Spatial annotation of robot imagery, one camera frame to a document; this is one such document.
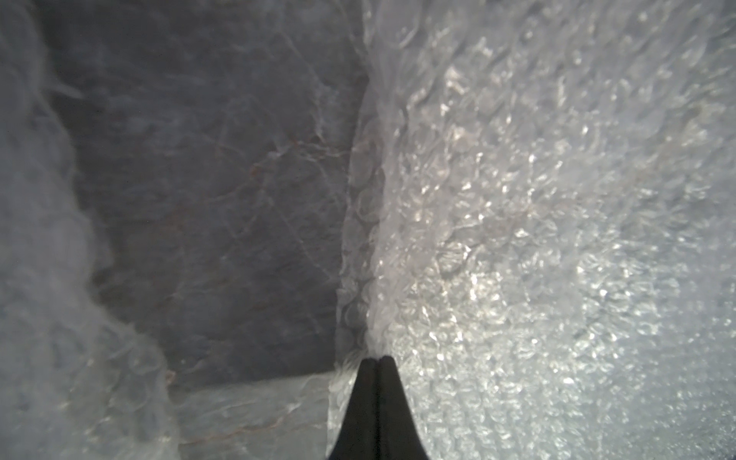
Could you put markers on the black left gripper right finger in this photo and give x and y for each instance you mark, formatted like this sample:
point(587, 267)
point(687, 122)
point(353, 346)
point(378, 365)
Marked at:
point(398, 438)

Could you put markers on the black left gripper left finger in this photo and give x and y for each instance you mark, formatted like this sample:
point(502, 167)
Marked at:
point(358, 435)

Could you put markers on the bubble wrap sheet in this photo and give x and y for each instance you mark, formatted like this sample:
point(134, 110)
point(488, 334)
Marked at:
point(213, 211)

